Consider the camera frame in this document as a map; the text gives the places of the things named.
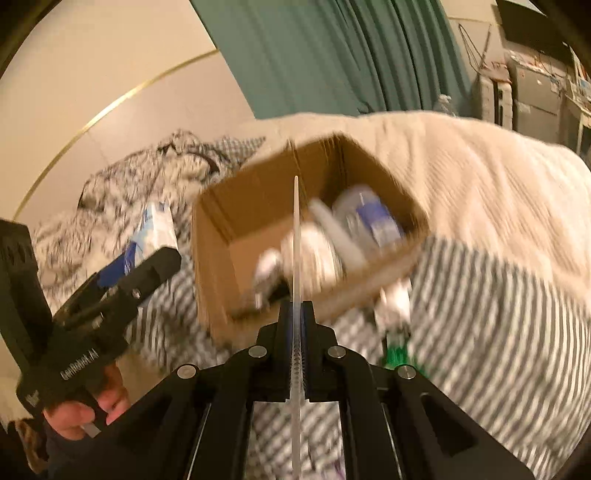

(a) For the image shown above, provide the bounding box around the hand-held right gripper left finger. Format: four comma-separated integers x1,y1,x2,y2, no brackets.
88,300,296,480

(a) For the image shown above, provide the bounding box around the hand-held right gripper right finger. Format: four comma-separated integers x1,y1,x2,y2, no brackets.
298,300,539,480

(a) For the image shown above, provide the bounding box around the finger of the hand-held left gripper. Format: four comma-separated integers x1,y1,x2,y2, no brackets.
90,248,182,308

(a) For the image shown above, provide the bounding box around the blue and white plastic packet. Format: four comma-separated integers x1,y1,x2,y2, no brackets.
95,198,178,296

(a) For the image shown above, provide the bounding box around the cardboard box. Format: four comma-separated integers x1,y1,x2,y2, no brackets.
191,132,430,342

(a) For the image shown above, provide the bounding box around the white plastic bottle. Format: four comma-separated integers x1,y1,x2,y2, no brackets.
281,228,347,291

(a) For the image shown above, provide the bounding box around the thin clear plastic sheet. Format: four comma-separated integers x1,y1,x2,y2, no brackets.
288,175,308,480

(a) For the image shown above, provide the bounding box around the person's left hand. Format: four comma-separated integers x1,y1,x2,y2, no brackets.
43,362,131,441

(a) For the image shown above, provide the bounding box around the floral quilt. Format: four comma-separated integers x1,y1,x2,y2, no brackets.
32,129,232,301

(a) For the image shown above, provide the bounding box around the green snack packet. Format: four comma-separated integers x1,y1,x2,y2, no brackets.
383,330,419,370

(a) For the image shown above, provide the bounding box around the clear bottle with blue label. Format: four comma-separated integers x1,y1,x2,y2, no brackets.
332,185,407,252

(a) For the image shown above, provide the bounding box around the checkered cloth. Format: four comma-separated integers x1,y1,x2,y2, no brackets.
124,136,591,480

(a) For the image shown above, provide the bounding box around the wide teal curtain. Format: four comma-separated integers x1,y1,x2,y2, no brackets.
189,0,476,121

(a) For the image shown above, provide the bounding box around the white floor appliance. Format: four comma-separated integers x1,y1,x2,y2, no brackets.
478,74,513,130

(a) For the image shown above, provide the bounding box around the grey cabinet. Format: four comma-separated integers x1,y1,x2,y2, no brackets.
508,58,578,134

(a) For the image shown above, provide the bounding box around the black television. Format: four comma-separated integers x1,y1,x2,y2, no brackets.
496,0,573,61

